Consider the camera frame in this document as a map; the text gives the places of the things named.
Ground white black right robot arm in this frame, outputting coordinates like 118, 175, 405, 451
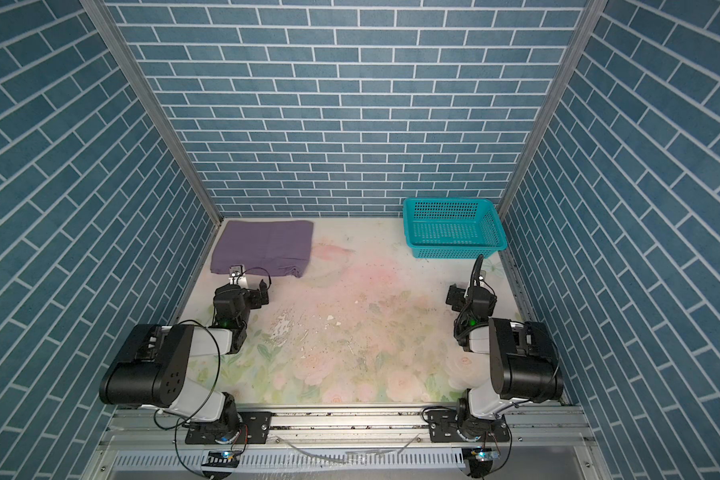
445, 282, 564, 441

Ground aluminium corner post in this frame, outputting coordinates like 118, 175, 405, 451
498, 0, 607, 220
80, 0, 223, 227

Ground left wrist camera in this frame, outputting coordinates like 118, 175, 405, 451
229, 265, 248, 288

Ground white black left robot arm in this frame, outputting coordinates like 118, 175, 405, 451
99, 280, 272, 445

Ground left aluminium corner post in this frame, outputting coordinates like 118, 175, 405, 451
80, 0, 223, 227

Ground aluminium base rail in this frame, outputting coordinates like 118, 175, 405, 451
100, 403, 595, 451

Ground teal plastic basket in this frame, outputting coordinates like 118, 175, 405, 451
403, 198, 507, 259

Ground black corrugated right cable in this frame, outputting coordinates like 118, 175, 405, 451
464, 254, 498, 319

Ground right aluminium corner post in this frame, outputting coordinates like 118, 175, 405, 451
498, 0, 607, 220

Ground white slotted cable duct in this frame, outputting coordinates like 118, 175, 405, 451
112, 447, 465, 473

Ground purple trousers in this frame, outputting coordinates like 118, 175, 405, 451
210, 220, 314, 278

